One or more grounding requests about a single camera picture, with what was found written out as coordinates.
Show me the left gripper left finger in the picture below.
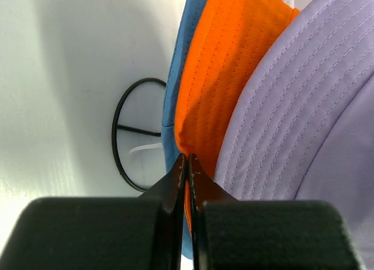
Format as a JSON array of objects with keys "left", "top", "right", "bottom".
[{"left": 1, "top": 155, "right": 186, "bottom": 269}]

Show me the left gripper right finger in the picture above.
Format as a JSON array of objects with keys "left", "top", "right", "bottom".
[{"left": 188, "top": 155, "right": 365, "bottom": 269}]

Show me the black wire hat stand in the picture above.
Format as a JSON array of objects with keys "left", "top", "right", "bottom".
[{"left": 111, "top": 77, "right": 167, "bottom": 192}]

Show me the purple bucket hat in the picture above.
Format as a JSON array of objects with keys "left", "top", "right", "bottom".
[{"left": 214, "top": 0, "right": 373, "bottom": 269}]

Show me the orange bucket hat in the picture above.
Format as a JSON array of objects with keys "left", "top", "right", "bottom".
[{"left": 174, "top": 0, "right": 301, "bottom": 238}]

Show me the blue bucket hat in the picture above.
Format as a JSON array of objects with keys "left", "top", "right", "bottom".
[{"left": 161, "top": 0, "right": 216, "bottom": 261}]

